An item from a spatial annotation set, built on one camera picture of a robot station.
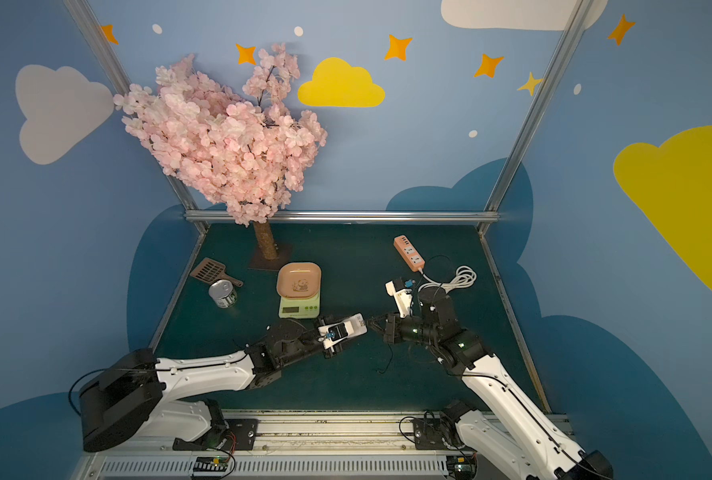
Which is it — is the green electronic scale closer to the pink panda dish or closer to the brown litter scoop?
the pink panda dish

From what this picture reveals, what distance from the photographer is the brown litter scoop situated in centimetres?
105

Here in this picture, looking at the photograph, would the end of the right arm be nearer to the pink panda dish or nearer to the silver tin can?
the pink panda dish

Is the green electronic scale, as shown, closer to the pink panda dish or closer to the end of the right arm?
the pink panda dish

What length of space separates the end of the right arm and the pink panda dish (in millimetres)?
396

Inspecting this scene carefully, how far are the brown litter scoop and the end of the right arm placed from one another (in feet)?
2.03

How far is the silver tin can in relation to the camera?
968mm

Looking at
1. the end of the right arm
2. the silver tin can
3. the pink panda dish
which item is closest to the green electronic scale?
the pink panda dish

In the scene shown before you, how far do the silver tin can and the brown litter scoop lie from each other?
43 millimetres

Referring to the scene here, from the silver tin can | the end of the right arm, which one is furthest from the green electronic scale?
the end of the right arm

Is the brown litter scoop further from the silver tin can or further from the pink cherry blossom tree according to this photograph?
the pink cherry blossom tree

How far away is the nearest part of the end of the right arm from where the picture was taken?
626 millimetres

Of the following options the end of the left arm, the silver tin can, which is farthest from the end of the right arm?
the silver tin can

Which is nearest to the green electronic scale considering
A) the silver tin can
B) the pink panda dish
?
the pink panda dish
